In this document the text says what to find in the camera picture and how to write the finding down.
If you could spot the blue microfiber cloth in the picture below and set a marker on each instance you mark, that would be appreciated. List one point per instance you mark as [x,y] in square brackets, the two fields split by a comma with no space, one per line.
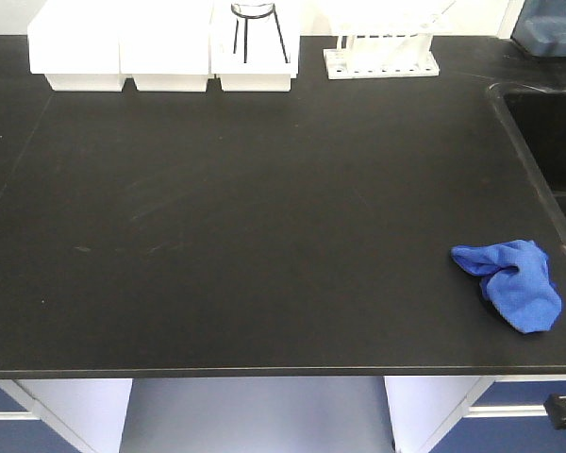
[514,277]

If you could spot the blue cabinet right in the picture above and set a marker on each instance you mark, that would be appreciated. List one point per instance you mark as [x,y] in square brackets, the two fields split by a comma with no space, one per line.
[474,413]

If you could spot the blue cabinet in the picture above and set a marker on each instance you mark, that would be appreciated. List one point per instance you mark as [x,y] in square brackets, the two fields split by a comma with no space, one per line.
[474,413]
[63,415]

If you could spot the black lab sink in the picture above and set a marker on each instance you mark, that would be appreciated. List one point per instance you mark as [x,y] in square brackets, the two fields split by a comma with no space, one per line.
[534,117]

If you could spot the blue equipment base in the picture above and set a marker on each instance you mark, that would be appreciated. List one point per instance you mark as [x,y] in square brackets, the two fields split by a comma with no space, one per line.
[541,28]

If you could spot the white test tube rack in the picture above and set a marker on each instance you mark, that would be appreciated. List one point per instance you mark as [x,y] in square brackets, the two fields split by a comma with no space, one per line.
[381,56]

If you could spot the white plastic bin right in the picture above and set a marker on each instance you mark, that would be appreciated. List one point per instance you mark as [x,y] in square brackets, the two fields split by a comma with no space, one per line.
[266,70]

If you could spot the white plastic bin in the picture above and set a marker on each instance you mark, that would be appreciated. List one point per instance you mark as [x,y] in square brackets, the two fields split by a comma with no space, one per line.
[266,70]
[164,45]
[75,45]

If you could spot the white plastic bin middle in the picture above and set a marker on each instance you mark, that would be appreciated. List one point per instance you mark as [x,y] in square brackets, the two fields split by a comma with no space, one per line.
[164,45]

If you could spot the blue cabinet left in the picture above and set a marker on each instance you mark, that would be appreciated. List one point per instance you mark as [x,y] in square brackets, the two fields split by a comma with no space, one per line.
[63,415]

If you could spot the white plastic bin left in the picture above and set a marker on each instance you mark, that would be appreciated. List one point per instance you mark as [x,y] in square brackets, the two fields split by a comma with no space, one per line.
[75,45]

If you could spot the black wire tripod stand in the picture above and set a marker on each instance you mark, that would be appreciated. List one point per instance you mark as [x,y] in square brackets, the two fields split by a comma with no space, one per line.
[245,13]

